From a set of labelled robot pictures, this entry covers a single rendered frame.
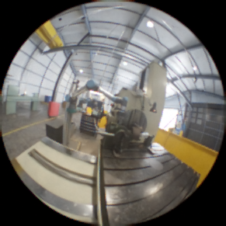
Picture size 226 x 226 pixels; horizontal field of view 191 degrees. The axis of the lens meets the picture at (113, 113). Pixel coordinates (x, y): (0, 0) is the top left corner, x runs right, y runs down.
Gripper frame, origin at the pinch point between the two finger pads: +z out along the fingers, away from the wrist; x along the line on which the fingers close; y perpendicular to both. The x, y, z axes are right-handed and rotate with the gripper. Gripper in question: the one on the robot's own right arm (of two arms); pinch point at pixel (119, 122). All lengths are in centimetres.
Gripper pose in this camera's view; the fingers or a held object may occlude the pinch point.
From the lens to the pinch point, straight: 83.2
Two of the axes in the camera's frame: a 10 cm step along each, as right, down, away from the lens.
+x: -4.3, -1.8, 8.9
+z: -2.7, 9.6, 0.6
